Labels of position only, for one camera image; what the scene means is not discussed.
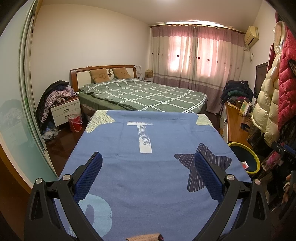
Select sliding wardrobe door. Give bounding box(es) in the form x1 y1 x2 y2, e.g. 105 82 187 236
1 1 57 187

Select cream puffer jacket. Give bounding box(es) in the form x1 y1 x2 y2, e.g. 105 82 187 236
251 21 287 146

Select left brown pillow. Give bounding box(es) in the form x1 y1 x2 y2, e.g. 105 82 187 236
90 68 110 83

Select clothes pile on nightstand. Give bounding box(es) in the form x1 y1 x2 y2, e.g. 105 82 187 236
36 80 74 132

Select black television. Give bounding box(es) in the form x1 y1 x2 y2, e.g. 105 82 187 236
253 62 268 99

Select yellow rimmed trash bin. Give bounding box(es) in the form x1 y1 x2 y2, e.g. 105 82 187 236
228 142 261 175

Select dark clothes pile on sideboard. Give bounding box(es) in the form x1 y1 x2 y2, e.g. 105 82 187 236
220 80 253 104

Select wooden sideboard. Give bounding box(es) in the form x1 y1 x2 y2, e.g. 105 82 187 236
224 102 252 149

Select right brown pillow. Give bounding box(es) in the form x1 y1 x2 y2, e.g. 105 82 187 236
112 67 132 79

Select red bucket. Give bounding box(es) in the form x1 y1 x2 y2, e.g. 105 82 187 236
68 113 83 133

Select bed with green quilt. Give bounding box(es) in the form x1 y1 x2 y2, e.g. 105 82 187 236
70 65 207 116

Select white bedside nightstand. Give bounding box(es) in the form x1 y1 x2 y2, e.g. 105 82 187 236
50 97 81 126

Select red dotted puffer jacket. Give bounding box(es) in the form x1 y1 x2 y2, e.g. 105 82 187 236
266 14 295 135

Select blue patterned table cloth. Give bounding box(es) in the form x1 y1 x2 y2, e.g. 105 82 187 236
62 111 250 240

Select brown pillow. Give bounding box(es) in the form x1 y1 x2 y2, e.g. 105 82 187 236
90 68 110 83
112 67 132 79

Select framed picture on sideboard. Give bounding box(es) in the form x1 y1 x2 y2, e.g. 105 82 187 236
239 101 251 116

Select wall air conditioner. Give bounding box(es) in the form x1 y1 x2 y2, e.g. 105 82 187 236
244 26 259 48

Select tissue box on far nightstand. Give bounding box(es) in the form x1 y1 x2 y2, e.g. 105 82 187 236
145 69 153 78

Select pink white curtains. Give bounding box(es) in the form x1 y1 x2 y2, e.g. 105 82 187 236
150 25 245 113

